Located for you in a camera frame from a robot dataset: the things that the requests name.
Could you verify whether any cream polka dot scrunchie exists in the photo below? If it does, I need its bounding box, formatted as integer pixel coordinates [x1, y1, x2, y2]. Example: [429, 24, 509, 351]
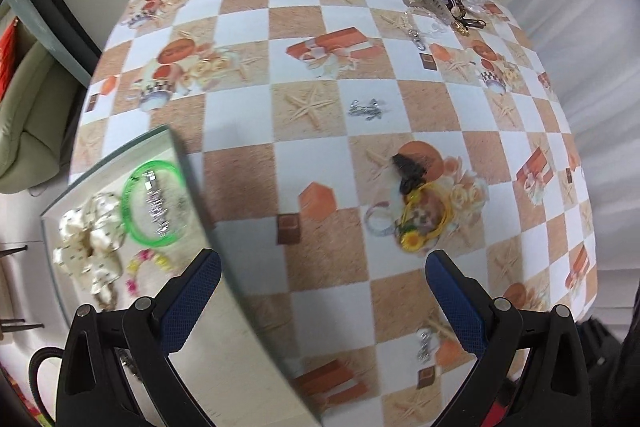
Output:
[52, 193, 129, 308]

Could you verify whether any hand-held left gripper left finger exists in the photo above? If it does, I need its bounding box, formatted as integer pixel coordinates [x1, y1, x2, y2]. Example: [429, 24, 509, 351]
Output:
[56, 249, 222, 427]

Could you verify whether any grey shallow tray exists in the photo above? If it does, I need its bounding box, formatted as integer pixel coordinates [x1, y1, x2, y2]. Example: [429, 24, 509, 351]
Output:
[40, 124, 322, 427]

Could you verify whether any wooden chair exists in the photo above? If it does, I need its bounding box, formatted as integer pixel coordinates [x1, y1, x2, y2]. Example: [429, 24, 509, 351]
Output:
[0, 244, 43, 334]

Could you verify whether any dark cloth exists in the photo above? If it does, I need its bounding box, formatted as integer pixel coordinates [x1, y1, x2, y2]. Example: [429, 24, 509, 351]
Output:
[579, 277, 640, 427]

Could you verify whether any green leather sofa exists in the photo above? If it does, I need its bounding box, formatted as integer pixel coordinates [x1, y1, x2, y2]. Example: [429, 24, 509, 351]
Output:
[0, 39, 72, 194]

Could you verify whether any red cushion round gold print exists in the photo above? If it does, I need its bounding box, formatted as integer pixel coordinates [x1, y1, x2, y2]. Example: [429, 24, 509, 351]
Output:
[0, 19, 21, 100]

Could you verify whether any yellow hair tie with flower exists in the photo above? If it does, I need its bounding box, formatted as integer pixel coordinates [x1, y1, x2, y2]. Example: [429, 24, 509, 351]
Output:
[400, 186, 457, 253]

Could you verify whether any colourful bead bracelet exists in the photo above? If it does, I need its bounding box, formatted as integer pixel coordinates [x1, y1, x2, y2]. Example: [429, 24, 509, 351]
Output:
[126, 249, 174, 299]

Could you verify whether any gold pearl hair clip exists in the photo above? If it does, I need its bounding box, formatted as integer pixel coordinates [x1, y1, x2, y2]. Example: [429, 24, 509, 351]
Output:
[450, 7, 487, 33]

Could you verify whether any silver crown hair clip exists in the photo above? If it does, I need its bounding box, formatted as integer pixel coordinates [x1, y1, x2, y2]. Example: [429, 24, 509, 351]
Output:
[348, 98, 387, 122]

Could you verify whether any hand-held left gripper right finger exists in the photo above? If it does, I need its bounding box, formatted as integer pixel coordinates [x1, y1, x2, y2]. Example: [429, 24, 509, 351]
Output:
[425, 250, 593, 427]

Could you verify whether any silver star hair clip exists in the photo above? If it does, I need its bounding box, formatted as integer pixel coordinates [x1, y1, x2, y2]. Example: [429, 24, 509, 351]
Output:
[141, 172, 174, 236]

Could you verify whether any checkered printed tablecloth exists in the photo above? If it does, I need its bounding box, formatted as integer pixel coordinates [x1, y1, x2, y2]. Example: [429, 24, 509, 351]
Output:
[67, 0, 601, 427]

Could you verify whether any clear hair ring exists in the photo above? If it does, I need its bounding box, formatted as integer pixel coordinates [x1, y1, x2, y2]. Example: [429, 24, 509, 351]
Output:
[363, 201, 402, 238]

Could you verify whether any black cable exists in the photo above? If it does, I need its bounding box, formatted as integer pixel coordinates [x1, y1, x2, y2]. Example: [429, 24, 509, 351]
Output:
[27, 346, 64, 424]

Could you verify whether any red object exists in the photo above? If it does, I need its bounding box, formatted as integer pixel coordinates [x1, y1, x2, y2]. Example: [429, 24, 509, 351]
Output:
[486, 399, 507, 427]

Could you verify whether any green plastic bangle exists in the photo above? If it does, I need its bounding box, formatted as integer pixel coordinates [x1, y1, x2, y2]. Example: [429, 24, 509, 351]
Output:
[120, 160, 194, 249]

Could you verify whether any clear link chain keychain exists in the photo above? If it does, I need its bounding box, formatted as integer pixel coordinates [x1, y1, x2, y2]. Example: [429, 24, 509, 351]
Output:
[405, 9, 449, 53]

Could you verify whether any small black hair claw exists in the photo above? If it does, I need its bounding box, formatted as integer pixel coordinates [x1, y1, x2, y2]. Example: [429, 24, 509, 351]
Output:
[390, 152, 426, 193]

